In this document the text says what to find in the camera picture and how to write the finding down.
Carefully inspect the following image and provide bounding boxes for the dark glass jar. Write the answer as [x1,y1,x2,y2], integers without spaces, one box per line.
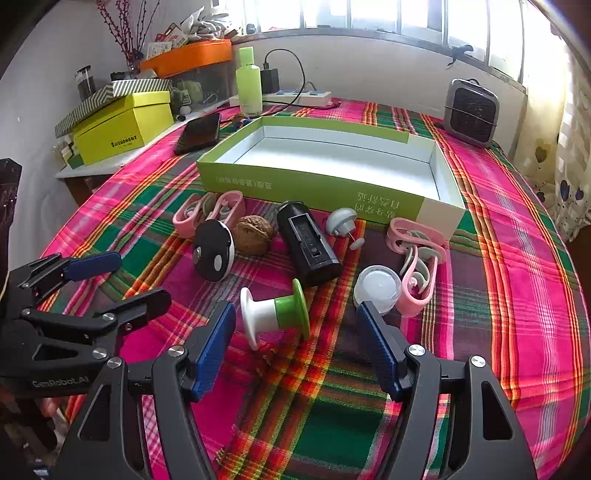
[75,67,97,102]

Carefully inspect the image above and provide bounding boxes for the white green spool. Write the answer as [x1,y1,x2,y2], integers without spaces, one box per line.
[240,278,311,348]

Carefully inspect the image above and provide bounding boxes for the green white cardboard box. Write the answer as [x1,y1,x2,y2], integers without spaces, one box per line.
[196,115,467,232]

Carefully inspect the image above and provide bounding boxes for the clear plastic container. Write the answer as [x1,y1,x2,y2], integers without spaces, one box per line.
[171,60,237,112]

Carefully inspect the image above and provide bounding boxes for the brown walnut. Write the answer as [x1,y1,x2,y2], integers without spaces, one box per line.
[235,215,274,256]

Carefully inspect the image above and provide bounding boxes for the clear round jar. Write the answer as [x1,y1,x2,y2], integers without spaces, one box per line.
[353,265,402,317]

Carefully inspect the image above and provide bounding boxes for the yellow cardboard box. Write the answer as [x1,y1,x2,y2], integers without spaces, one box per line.
[73,91,175,166]

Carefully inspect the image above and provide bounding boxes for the white work gloves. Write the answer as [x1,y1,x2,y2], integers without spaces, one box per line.
[180,7,241,40]

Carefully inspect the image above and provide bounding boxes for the pink silicone clip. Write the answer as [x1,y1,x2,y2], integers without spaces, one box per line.
[173,193,208,238]
[398,247,438,317]
[205,191,245,227]
[388,218,448,264]

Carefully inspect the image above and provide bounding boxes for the grey mushroom knob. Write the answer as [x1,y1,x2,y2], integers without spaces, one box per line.
[325,208,365,251]

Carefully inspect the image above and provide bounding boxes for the light green bottle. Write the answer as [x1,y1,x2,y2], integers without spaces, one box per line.
[235,46,263,116]

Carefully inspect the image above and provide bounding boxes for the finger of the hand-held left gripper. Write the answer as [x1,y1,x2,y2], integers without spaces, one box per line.
[21,288,172,356]
[7,251,123,319]

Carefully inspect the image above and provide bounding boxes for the printed paper cards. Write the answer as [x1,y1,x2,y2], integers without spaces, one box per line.
[147,28,190,58]

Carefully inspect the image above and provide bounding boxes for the black battery case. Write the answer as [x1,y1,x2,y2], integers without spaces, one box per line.
[276,200,342,288]

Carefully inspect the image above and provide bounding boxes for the striped box lid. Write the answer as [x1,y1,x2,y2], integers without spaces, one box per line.
[54,78,174,138]

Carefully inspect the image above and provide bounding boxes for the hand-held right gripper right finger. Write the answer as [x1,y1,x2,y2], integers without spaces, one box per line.
[355,300,539,480]

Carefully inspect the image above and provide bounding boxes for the orange storage box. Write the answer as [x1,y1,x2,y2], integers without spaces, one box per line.
[140,39,232,78]

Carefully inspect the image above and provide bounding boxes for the white side shelf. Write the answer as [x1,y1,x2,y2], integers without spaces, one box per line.
[55,115,232,181]

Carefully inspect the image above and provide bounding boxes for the cream printed curtain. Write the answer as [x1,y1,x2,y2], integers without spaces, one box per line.
[512,60,591,241]

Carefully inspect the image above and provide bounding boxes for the black smartphone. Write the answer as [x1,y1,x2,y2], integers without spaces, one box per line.
[174,113,221,155]

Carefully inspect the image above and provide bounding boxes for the black window handle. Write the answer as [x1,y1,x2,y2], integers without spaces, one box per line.
[447,44,474,70]

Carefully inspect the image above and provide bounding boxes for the white power strip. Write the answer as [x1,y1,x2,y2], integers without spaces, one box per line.
[229,88,332,109]

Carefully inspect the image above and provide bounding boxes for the black charging cable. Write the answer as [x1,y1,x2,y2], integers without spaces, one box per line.
[217,48,342,114]

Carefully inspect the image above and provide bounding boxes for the black white oval disc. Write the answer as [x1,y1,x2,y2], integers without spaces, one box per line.
[193,220,235,282]

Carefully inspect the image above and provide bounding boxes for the grey space heater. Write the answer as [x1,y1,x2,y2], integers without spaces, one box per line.
[443,78,499,148]

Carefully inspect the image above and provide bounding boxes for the pink green plaid blanket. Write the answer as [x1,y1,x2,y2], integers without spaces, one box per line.
[39,97,580,480]

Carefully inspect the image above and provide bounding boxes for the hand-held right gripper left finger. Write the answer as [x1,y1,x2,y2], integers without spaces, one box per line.
[55,300,237,480]

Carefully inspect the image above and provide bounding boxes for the red flower branches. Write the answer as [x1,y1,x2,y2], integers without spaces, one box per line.
[96,0,160,70]

